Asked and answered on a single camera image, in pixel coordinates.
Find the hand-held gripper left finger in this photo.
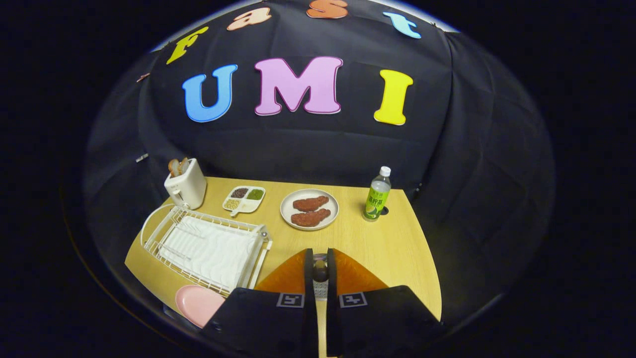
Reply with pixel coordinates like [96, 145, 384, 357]
[201, 248, 318, 358]

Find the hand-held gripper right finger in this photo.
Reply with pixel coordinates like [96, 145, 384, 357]
[325, 248, 445, 358]

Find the metal wire basket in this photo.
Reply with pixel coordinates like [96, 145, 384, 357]
[313, 253, 329, 300]

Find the white wire dish rack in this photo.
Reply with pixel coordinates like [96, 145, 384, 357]
[141, 203, 273, 297]

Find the pink plate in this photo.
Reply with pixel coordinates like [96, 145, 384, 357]
[175, 284, 227, 329]

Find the beige plate with meat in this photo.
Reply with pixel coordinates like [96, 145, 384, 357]
[280, 188, 340, 231]

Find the brown meat piece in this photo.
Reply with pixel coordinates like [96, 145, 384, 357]
[291, 208, 331, 228]
[293, 195, 330, 212]

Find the green label drink bottle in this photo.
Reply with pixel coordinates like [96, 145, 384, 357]
[363, 166, 392, 222]

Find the white divided bean tray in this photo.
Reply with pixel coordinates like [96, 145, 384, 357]
[222, 185, 266, 217]

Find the black backdrop cloth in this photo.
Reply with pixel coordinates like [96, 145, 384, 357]
[84, 0, 556, 329]

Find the white toaster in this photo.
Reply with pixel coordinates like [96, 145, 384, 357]
[164, 158, 207, 210]

